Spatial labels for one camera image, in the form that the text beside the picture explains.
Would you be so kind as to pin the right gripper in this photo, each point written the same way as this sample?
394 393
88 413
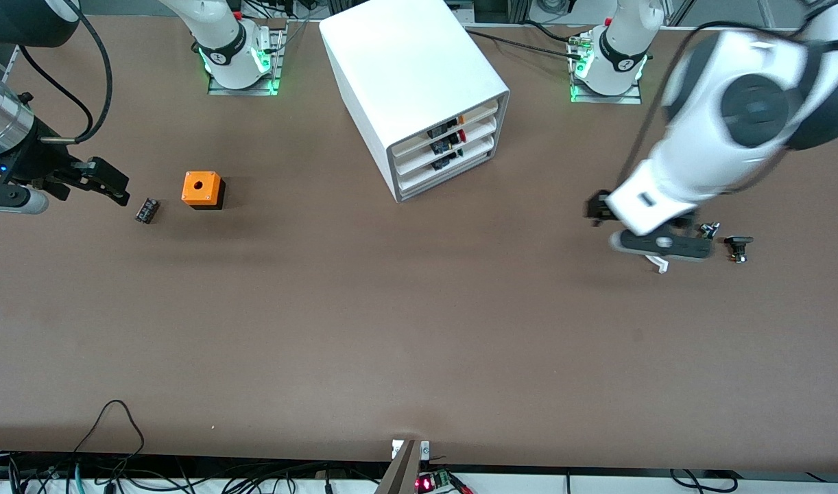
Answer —
36 163

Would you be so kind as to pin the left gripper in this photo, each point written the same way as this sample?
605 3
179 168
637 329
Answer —
596 208

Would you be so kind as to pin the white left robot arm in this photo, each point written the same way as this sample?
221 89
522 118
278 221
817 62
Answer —
734 103

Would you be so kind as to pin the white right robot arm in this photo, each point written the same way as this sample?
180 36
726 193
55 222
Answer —
221 38

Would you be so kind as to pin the white drawer with red button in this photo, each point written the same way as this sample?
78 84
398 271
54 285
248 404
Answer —
484 130

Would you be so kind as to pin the small black button part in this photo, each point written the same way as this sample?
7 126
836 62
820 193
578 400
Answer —
738 243

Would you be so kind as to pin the white drawer with orange button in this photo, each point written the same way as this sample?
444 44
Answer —
481 112

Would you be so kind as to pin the red push button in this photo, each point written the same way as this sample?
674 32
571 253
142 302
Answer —
450 142

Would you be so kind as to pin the orange-yellow push button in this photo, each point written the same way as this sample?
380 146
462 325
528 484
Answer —
443 127

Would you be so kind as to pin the white drawer cabinet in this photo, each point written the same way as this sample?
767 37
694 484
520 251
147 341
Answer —
405 62

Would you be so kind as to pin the small black connector block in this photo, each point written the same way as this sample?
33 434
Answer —
147 210

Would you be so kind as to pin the white curved plastic arc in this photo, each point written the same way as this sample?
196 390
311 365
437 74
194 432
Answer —
659 264

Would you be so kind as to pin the orange box with hole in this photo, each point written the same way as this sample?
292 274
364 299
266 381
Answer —
201 188

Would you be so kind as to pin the small grey metal component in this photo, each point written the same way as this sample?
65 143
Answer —
710 230

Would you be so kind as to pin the circuit board with red light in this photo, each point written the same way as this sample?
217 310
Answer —
433 482

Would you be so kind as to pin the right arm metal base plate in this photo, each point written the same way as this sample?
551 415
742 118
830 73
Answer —
279 68

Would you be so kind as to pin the small white metal bracket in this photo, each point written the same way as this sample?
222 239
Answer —
424 450

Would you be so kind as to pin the brown angled bracket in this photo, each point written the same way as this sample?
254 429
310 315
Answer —
400 473

